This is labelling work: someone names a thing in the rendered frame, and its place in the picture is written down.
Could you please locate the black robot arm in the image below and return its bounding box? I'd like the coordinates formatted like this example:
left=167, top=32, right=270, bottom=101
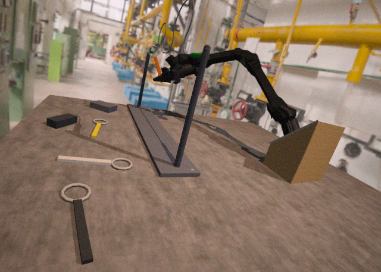
left=165, top=48, right=300, bottom=136

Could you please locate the grey loop with yellow handle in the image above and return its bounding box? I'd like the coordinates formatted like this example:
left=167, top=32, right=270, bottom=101
left=91, top=119, right=108, bottom=138

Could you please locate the dark grey flat handle with beige loop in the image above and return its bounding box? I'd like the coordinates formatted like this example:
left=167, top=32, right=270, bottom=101
left=61, top=183, right=93, bottom=265

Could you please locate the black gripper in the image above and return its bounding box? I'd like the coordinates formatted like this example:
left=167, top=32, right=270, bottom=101
left=153, top=65, right=186, bottom=84

